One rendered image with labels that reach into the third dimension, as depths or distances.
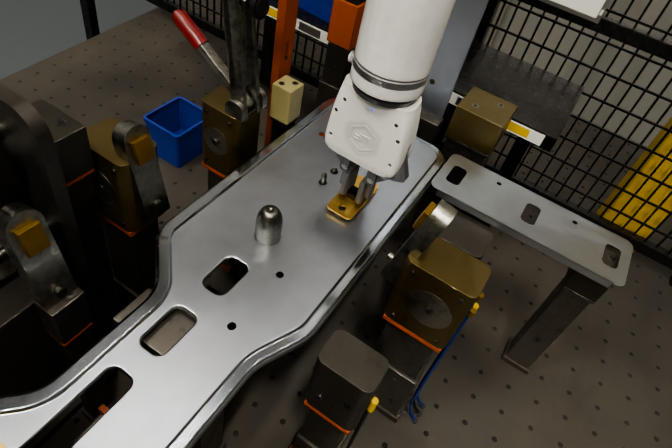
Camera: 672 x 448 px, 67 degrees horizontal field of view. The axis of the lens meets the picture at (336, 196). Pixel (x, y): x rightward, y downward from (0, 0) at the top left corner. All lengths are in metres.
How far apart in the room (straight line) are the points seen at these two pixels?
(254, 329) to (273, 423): 0.30
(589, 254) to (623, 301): 0.45
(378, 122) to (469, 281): 0.21
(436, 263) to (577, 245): 0.26
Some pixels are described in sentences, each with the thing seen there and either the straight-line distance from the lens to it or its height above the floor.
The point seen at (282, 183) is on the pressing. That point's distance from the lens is 0.70.
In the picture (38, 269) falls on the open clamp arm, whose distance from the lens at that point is 0.58.
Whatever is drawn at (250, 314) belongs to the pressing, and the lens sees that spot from 0.57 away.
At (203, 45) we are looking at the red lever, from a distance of 0.74.
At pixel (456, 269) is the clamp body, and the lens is 0.60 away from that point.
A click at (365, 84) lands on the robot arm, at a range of 0.54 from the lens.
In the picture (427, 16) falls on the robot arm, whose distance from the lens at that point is 0.50.
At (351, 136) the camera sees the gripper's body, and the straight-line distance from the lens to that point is 0.60.
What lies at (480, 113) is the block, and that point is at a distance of 0.84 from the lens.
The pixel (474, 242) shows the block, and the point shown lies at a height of 0.98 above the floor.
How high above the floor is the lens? 1.49
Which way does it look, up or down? 44 degrees down
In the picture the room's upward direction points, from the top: 14 degrees clockwise
